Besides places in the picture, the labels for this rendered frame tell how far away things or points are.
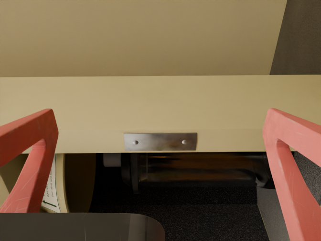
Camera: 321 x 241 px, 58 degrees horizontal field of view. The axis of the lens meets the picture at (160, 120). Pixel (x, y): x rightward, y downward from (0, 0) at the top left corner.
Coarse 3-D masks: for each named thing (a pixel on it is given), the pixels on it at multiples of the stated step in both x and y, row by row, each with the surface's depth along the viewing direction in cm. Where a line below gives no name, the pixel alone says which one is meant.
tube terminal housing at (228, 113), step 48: (0, 96) 32; (48, 96) 32; (96, 96) 32; (144, 96) 32; (192, 96) 32; (240, 96) 32; (288, 96) 32; (96, 144) 28; (240, 144) 29; (0, 192) 32
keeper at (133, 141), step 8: (128, 136) 28; (136, 136) 28; (144, 136) 28; (152, 136) 28; (160, 136) 28; (168, 136) 28; (176, 136) 28; (184, 136) 28; (192, 136) 28; (128, 144) 28; (136, 144) 28; (144, 144) 28; (152, 144) 28; (160, 144) 28; (168, 144) 28; (176, 144) 28; (184, 144) 28; (192, 144) 28
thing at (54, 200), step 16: (64, 160) 35; (80, 160) 51; (64, 176) 35; (80, 176) 50; (48, 192) 36; (64, 192) 35; (80, 192) 49; (48, 208) 38; (64, 208) 36; (80, 208) 46
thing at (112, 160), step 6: (108, 156) 43; (114, 156) 43; (120, 156) 43; (126, 156) 40; (108, 162) 43; (114, 162) 43; (120, 162) 43; (126, 162) 40; (126, 168) 40; (126, 174) 41; (126, 180) 41
